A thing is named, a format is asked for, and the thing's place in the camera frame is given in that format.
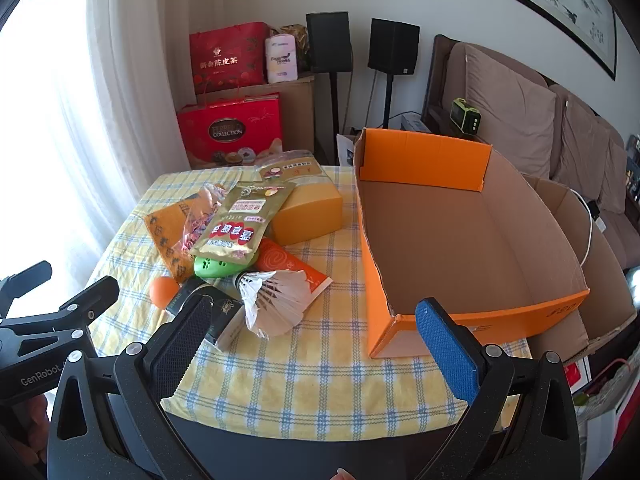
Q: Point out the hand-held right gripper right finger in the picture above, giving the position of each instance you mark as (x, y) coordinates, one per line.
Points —
(450, 355)

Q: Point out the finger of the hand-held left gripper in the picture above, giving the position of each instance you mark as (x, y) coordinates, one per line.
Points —
(92, 300)
(27, 280)

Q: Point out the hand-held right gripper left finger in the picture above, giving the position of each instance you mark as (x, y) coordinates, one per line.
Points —
(180, 347)

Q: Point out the small black box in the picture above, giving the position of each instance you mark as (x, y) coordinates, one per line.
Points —
(225, 315)

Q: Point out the white feather shuttlecock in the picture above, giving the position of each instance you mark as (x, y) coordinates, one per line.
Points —
(275, 300)

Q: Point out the orange cardboard box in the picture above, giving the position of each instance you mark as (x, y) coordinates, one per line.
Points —
(450, 240)

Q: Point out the gold packet with red label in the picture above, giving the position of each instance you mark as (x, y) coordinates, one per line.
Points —
(235, 225)

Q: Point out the person's left hand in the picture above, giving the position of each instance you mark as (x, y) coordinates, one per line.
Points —
(37, 412)

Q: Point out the orange ball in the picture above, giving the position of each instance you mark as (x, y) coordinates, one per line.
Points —
(164, 291)

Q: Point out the green plastic case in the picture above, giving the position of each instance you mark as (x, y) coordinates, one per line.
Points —
(220, 267)

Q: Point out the orange printed cloth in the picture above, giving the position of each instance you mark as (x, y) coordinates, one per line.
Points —
(167, 240)

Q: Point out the red and white carton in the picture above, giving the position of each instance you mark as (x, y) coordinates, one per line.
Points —
(577, 376)

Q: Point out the yellow checkered tablecloth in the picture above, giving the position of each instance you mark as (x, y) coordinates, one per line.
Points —
(310, 360)

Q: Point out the orange and white packet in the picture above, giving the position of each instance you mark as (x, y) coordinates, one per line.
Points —
(285, 265)

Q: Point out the brown cardboard box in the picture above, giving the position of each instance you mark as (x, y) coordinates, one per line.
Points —
(605, 280)

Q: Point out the white curtain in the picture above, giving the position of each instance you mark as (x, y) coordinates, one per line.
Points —
(100, 110)

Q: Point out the yellow box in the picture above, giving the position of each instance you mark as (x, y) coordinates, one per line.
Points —
(310, 210)

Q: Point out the clear sticker packet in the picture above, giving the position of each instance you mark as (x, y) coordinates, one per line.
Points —
(290, 167)

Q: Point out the white paper bag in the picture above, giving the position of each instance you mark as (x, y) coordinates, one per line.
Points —
(346, 149)

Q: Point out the grey device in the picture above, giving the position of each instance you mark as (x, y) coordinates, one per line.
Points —
(415, 122)

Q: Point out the beige sofa cushion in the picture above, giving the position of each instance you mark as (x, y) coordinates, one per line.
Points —
(510, 110)
(585, 155)
(617, 185)

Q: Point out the green clock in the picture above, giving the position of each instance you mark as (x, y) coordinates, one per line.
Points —
(466, 116)

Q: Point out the black speaker stand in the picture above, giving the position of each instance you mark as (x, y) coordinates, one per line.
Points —
(388, 102)
(333, 115)

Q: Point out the large brown carton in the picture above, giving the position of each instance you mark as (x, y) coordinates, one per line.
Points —
(297, 110)

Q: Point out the brown sofa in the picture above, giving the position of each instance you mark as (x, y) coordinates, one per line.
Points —
(440, 90)

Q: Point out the red gift bag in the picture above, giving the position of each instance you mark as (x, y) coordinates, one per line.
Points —
(227, 57)

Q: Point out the white tissue pack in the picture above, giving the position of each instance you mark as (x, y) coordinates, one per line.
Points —
(280, 60)

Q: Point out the black speaker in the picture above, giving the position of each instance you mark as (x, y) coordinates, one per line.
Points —
(328, 42)
(393, 47)

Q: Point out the gold foil package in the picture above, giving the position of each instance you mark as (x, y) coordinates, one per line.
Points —
(300, 40)

